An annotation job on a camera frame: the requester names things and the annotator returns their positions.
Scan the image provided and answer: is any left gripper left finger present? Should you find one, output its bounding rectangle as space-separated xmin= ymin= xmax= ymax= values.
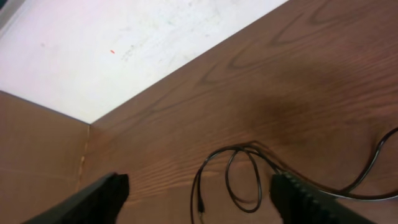
xmin=24 ymin=173 xmax=129 ymax=224

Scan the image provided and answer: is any thin black cable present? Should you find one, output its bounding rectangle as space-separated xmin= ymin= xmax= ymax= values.
xmin=190 ymin=141 xmax=280 ymax=224

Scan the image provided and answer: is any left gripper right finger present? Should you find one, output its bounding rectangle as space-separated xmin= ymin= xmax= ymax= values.
xmin=270 ymin=173 xmax=373 ymax=224

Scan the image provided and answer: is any cardboard side panel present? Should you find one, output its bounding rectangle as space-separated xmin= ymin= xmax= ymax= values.
xmin=1 ymin=92 xmax=89 ymax=223

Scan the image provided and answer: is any thick black USB cable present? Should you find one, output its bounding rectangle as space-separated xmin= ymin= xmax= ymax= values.
xmin=298 ymin=126 xmax=398 ymax=202

